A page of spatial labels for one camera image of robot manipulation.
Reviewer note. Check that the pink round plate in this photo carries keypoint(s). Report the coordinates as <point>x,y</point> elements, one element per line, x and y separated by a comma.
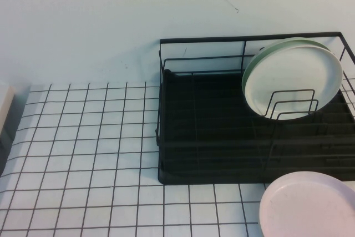
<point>308,209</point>

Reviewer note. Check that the white box at left edge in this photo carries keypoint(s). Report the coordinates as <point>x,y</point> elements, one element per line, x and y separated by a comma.
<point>5,103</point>

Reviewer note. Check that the pale green round plate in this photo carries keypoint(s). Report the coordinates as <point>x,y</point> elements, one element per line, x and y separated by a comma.
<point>277,45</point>

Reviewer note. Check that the white black-grid table mat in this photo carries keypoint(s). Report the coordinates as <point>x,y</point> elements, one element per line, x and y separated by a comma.
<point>83,140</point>

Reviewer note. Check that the white round plate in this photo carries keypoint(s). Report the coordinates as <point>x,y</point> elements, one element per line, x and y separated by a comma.
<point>299,76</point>

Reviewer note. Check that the black plastic drain tray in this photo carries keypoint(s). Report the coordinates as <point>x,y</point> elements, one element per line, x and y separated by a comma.
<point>210,101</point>

